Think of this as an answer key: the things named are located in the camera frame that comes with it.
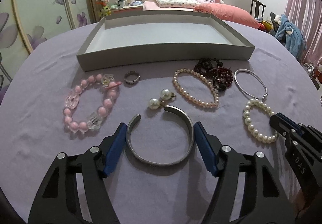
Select white pearl bracelet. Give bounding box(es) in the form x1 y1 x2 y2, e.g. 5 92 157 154
242 98 280 143

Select thin silver bangle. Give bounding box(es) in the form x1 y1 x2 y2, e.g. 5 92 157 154
233 68 268 100

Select dark red bead necklace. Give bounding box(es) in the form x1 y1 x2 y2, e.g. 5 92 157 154
193 57 234 93

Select pink chunky bead bracelet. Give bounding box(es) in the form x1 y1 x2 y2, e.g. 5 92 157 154
63 73 123 134

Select grey metal cuff bracelet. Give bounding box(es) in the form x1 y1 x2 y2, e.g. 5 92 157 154
125 104 195 166

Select pink pearl bracelet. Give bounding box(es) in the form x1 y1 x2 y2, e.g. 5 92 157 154
172 68 220 109

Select pearl earrings pair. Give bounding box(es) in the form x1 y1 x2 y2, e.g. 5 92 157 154
148 89 176 110

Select blue clothing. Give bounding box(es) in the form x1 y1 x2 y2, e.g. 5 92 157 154
275 15 307 61

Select purple tablecloth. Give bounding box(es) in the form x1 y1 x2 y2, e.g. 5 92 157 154
1 24 321 223

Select pink curtain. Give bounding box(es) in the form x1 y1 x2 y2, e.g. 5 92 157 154
285 0 321 68

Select dark wooden chair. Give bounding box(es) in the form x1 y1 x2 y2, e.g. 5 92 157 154
250 0 266 18

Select coral folded duvet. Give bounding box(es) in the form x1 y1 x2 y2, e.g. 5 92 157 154
194 3 259 29

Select white patterned pillow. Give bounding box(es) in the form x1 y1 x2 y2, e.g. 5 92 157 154
155 0 200 8

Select grey cardboard tray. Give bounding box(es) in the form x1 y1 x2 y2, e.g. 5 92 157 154
76 10 255 72

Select pink bedside table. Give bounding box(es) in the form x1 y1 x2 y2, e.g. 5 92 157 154
110 1 143 13

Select white mug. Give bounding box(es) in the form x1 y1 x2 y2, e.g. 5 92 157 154
118 0 126 8

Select floral wardrobe doors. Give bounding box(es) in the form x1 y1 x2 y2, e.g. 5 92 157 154
1 0 96 92

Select silver ring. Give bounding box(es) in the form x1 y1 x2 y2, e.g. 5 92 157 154
124 70 140 86

